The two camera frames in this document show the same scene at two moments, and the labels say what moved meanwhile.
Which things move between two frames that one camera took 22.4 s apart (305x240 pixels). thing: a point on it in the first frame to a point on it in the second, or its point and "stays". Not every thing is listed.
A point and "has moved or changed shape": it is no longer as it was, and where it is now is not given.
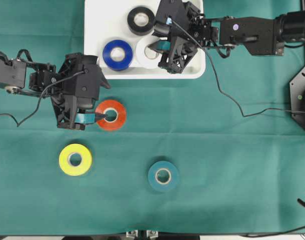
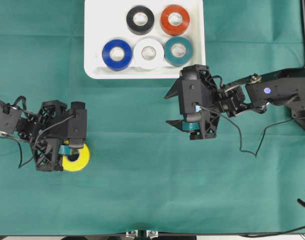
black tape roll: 141,30 stays
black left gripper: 74,105 to 54,124
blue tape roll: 117,65 stays
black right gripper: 183,23 to 199,91
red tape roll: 121,115 has moved or changed shape
